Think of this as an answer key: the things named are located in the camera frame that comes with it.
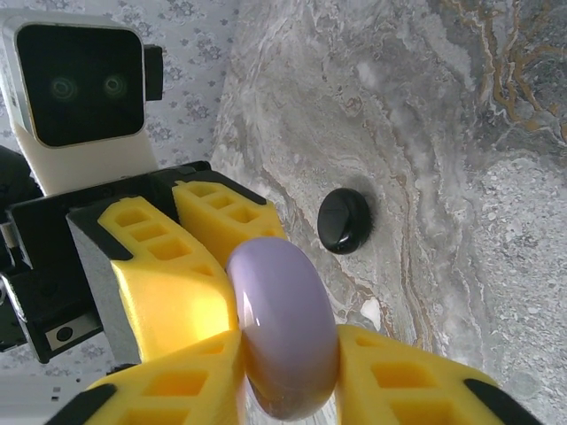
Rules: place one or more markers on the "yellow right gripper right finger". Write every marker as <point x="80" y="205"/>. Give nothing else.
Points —
<point x="398" y="389"/>

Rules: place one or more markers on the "lilac round charging case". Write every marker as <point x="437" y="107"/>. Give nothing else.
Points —
<point x="283" y="323"/>

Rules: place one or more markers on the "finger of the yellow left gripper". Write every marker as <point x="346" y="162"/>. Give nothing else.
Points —
<point x="230" y="217"/>
<point x="177" y="301"/>

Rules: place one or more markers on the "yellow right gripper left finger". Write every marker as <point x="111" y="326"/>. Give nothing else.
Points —
<point x="177" y="389"/>

